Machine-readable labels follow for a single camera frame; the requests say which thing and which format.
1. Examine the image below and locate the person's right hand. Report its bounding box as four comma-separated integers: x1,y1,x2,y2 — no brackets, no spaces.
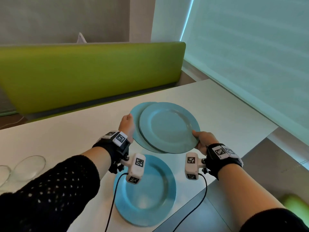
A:
192,130,220,155

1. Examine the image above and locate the black wrist strap with markers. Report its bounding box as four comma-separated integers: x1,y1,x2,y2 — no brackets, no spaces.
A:
202,143,244,180
92,131,131,174

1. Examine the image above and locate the green seat cushion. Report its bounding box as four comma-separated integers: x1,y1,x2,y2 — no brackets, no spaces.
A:
281,193,309,227

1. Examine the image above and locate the black camera cable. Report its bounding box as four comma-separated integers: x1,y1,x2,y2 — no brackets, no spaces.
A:
173,173,208,232
104,172,128,232

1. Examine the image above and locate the person's left hand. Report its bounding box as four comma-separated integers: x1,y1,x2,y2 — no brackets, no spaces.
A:
118,113,135,144

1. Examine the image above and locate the green upholstered bench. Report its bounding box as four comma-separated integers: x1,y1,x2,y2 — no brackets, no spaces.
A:
0,42,186,123

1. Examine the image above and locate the wire mesh panel green frame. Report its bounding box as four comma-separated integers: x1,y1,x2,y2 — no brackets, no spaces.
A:
0,87,17,116

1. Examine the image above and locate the pale window blind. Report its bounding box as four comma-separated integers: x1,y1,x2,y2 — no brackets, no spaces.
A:
181,0,309,145

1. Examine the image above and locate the person's left forearm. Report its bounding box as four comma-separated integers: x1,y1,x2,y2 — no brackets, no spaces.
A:
0,147,112,232

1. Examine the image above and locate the white table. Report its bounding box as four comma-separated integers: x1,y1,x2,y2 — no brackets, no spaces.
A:
0,79,278,232

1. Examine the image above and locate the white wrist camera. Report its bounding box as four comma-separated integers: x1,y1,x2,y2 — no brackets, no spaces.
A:
125,153,146,185
184,152,206,181

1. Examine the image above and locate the person's right forearm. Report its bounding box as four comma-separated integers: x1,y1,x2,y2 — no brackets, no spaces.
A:
217,163,309,232

